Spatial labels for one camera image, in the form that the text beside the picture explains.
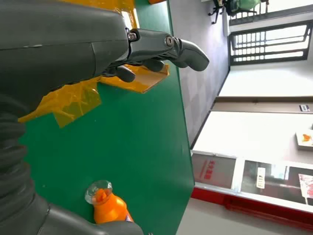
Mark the green office chair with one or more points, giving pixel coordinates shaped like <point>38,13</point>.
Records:
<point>242,5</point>

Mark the brown door frame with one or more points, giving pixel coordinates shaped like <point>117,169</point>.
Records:
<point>256,105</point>

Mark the pink red poster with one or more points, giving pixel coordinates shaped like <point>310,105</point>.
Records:
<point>307,185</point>

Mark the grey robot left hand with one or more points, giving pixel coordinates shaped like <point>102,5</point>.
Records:
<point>53,48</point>

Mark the small orange object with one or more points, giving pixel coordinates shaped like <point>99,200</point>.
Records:
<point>156,1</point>

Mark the wall picture with orange print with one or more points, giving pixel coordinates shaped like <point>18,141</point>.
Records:
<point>305,139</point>

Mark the white paper label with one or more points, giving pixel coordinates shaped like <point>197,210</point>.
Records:
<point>260,177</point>

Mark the translucent yellow film sheet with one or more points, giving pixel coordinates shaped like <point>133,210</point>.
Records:
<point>71,102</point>

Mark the red fire hydrant cabinet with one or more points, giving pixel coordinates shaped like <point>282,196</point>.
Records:
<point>215,172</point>

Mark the orange detergent bottle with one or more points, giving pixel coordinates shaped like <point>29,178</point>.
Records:
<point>110,207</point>

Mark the ribbed grey left arm sleeve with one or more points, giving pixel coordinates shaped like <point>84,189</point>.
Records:
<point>12,155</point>

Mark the small dark wall sign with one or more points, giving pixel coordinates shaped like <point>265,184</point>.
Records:
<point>305,108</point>

